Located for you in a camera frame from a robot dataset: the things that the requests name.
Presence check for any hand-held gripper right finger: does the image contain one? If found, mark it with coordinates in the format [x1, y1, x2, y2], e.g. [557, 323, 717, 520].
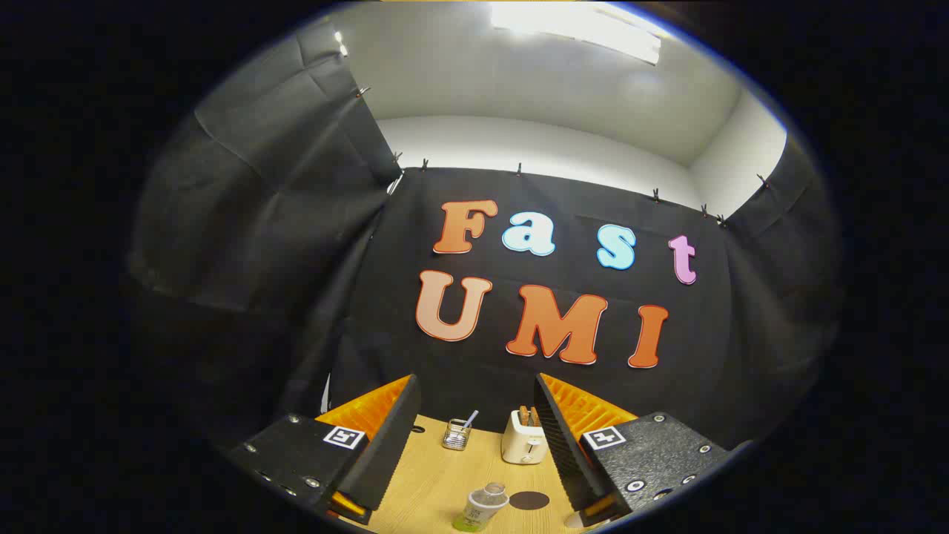
[534, 372, 753, 529]

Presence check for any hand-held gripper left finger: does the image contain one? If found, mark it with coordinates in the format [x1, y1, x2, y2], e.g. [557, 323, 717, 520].
[221, 373, 423, 527]

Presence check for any clear juice bottle white label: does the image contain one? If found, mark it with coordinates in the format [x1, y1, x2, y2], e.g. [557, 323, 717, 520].
[454, 482, 510, 533]

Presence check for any cream toaster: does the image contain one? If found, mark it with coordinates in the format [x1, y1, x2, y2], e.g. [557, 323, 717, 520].
[501, 408, 549, 466]

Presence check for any wooden table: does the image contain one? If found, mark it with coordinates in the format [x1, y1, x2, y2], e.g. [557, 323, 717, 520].
[367, 414, 594, 534]

